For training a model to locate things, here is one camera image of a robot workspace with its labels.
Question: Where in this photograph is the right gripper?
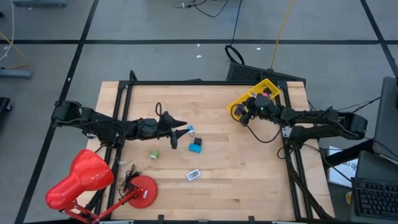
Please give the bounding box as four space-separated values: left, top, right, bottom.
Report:
239 93 276 126

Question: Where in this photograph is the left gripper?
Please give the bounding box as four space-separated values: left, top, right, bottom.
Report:
157 111 191 149

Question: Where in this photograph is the white label card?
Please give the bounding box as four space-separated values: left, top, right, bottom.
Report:
185 169 201 182

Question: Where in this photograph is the yellow plastic divided bin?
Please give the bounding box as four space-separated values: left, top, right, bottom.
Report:
226 78 280 118

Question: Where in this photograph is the black perforated panel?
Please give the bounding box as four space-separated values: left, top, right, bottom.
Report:
226 61 307 86

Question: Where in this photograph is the red desk lamp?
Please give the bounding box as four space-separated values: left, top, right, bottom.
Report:
45 148 159 224

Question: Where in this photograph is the black desk bar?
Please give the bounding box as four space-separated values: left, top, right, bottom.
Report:
322 138 374 169

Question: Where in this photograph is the white paper sheet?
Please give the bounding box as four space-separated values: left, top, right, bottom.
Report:
328 145 358 189

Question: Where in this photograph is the grey monitor back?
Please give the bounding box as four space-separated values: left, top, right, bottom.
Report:
372 76 398 164

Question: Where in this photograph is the black keyboard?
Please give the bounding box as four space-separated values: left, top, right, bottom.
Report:
349 151 398 224

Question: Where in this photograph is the grey floor foot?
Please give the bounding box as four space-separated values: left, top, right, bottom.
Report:
12 0 68 7
0 68 33 80

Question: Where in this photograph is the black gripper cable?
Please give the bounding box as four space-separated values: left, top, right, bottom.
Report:
247 123 282 144

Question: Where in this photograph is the black hanging cable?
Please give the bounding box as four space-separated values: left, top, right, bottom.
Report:
224 0 245 65

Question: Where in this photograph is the black lamp cord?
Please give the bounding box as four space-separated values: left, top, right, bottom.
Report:
117 164 142 195

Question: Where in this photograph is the yellow hanging cable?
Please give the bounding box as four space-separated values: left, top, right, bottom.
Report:
269 0 295 70

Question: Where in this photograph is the white floor cable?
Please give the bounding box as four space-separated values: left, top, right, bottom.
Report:
0 0 16 63

